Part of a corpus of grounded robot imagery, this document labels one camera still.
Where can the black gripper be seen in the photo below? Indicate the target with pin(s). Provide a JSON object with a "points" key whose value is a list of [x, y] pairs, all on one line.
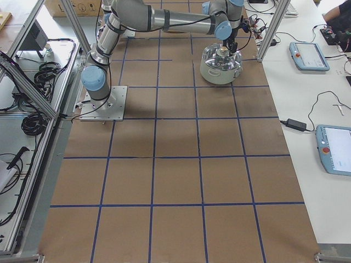
{"points": [[230, 44]]}

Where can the glass pot lid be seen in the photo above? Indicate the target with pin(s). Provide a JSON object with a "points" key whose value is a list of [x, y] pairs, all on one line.
{"points": [[218, 57]]}

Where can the pale green cooking pot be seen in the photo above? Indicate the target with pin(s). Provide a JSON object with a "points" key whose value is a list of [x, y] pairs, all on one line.
{"points": [[217, 76]]}

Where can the far blue teach pendant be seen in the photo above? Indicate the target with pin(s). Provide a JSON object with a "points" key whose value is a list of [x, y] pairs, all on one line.
{"points": [[308, 57]]}

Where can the blue teach pendant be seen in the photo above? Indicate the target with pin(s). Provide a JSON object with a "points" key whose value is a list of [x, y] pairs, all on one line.
{"points": [[333, 143], [308, 57]]}

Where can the black power adapter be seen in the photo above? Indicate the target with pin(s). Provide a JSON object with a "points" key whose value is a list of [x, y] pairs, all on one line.
{"points": [[294, 124]]}

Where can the near blue teach pendant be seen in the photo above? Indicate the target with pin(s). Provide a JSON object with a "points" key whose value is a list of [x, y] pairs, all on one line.
{"points": [[333, 143]]}

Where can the cardboard box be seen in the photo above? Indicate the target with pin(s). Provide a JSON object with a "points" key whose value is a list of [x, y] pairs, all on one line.
{"points": [[81, 8]]}

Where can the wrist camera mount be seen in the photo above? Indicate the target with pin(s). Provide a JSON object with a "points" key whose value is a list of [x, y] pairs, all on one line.
{"points": [[245, 24]]}

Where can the aluminium frame post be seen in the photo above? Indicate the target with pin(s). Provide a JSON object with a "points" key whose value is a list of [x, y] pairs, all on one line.
{"points": [[273, 26]]}

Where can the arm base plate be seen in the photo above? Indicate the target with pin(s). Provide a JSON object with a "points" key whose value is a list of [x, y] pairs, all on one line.
{"points": [[112, 110]]}

